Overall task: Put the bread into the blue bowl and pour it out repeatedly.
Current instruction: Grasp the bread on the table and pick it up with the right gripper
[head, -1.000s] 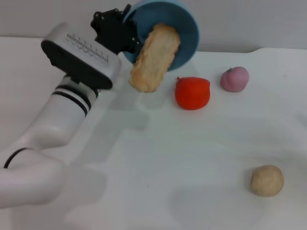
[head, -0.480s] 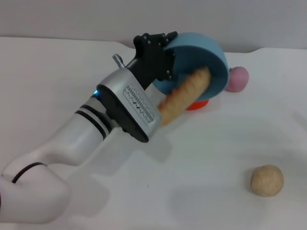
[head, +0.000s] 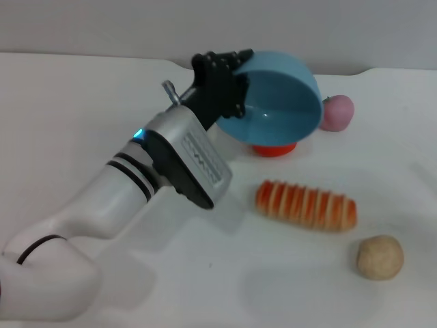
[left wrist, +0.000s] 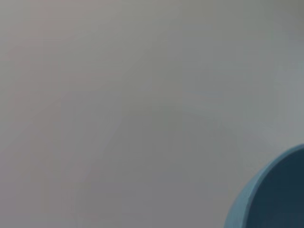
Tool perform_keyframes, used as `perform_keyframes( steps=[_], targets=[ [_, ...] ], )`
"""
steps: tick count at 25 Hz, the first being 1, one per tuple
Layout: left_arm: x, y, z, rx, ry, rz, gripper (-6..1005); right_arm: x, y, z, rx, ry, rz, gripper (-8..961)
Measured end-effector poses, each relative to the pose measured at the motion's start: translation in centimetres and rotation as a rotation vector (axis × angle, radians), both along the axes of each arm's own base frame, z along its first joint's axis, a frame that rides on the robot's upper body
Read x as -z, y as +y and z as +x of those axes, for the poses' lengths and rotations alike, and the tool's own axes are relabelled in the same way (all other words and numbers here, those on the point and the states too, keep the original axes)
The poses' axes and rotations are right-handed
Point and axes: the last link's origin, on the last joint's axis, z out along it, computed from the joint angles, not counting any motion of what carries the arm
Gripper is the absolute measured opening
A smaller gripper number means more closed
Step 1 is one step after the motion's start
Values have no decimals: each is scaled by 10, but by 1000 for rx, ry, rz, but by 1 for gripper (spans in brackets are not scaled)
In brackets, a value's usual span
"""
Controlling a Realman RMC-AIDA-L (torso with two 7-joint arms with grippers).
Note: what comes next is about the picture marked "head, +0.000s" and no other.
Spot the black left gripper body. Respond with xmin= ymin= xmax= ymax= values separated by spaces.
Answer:
xmin=190 ymin=49 xmax=247 ymax=131

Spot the blue bowl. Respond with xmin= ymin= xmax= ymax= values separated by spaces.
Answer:
xmin=215 ymin=51 xmax=324 ymax=146

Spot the long toasted bread loaf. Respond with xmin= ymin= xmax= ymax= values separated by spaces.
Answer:
xmin=255 ymin=180 xmax=358 ymax=234

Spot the round beige bread bun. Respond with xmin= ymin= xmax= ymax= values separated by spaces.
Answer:
xmin=356 ymin=234 xmax=406 ymax=282

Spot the red tomato toy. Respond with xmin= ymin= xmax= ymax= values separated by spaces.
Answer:
xmin=251 ymin=141 xmax=298 ymax=158

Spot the pink peach toy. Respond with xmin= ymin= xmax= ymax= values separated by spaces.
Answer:
xmin=319 ymin=95 xmax=356 ymax=133

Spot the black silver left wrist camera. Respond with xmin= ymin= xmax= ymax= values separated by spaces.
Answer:
xmin=142 ymin=118 xmax=234 ymax=210

